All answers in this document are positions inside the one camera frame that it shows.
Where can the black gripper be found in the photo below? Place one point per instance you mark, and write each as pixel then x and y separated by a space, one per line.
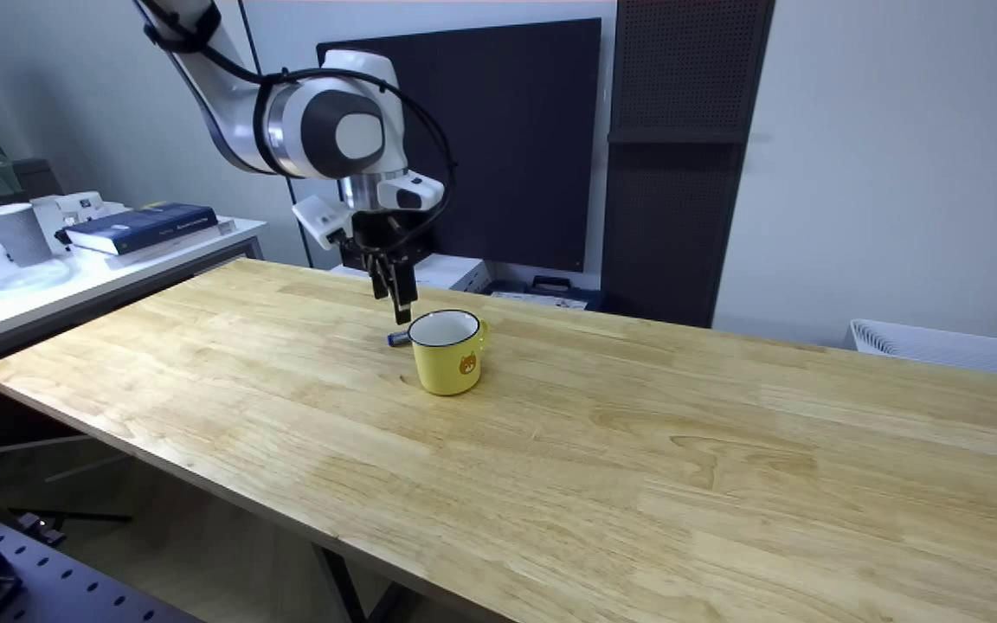
pixel 388 208

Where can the blue capped pen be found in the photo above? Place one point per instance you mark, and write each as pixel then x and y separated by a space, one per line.
pixel 399 338

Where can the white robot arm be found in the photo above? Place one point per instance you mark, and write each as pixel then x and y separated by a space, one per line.
pixel 291 123

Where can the yellow enamel cup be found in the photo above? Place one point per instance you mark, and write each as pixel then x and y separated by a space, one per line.
pixel 447 362

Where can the white flat box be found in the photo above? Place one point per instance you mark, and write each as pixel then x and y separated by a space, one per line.
pixel 453 270

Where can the dark flat device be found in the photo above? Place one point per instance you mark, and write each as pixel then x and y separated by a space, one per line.
pixel 544 291

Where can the black monitor screen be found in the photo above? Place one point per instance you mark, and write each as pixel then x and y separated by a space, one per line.
pixel 521 140

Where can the blue hardcover book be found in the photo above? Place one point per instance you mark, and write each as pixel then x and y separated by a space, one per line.
pixel 139 227

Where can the white open carton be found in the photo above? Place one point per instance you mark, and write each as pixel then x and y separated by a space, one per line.
pixel 79 208

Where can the white side table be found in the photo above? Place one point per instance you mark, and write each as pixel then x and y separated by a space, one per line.
pixel 51 295

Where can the white plastic container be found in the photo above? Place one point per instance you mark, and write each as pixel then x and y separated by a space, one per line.
pixel 14 230

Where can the black perforated breadboard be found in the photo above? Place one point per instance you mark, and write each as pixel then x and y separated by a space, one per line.
pixel 51 582

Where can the white bin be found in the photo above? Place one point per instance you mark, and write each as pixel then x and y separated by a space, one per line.
pixel 949 348

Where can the dark tall wall panel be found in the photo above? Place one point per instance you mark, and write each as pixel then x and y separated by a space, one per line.
pixel 674 174

